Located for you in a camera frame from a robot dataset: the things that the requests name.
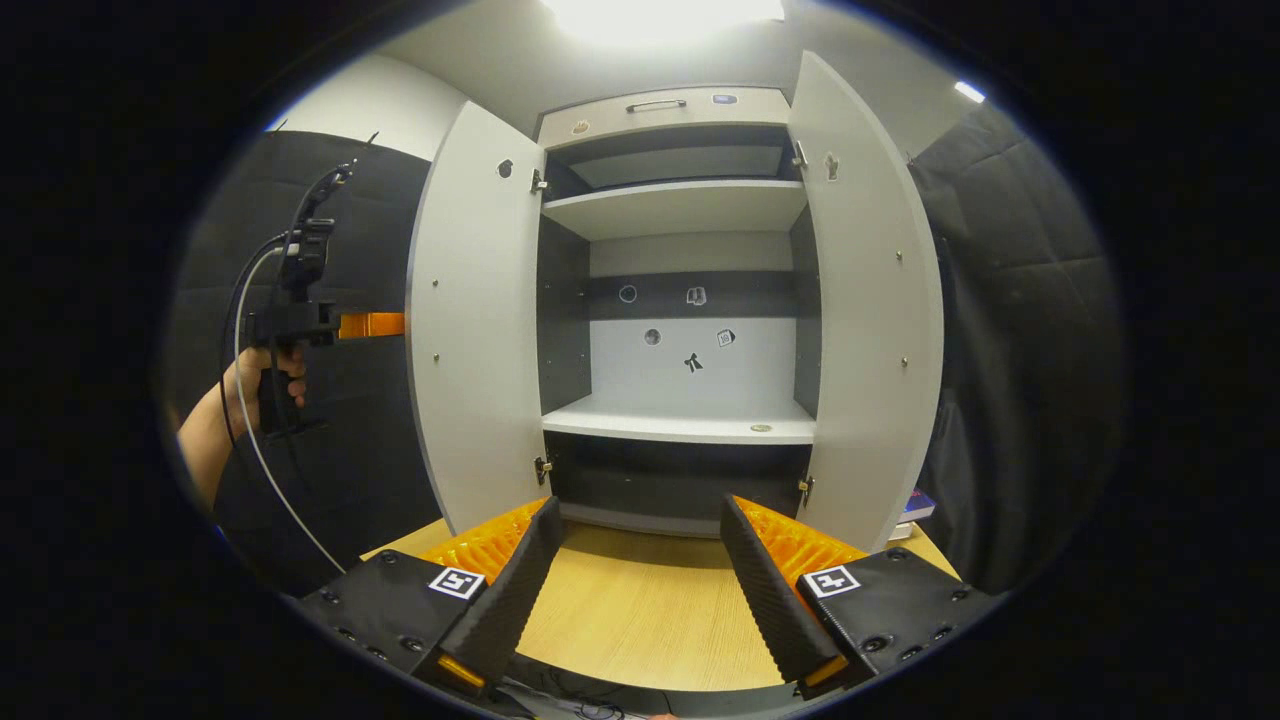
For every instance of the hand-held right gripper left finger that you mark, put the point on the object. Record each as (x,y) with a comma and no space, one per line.
(520,590)

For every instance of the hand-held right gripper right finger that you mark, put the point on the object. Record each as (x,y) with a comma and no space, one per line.
(765,590)

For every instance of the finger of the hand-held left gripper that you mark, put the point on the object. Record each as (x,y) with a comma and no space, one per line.
(372,325)

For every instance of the grey shoe cabinet door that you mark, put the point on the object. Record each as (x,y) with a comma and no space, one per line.
(475,330)
(865,320)

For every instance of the grey double-door shoe cabinet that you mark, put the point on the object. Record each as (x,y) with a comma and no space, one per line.
(565,320)

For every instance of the white cabinet shelf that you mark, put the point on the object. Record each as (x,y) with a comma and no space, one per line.
(680,208)
(680,420)

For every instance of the grey cabinet drawer front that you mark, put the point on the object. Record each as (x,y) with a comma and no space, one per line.
(620,118)

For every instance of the blue book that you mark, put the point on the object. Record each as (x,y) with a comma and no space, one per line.
(920,506)

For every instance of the black backdrop cloth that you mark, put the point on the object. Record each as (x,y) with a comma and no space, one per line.
(1020,350)

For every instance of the large ceiling light panel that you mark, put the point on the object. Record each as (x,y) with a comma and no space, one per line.
(660,18)

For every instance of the small ceiling light panel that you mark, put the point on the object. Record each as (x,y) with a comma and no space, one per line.
(970,92)

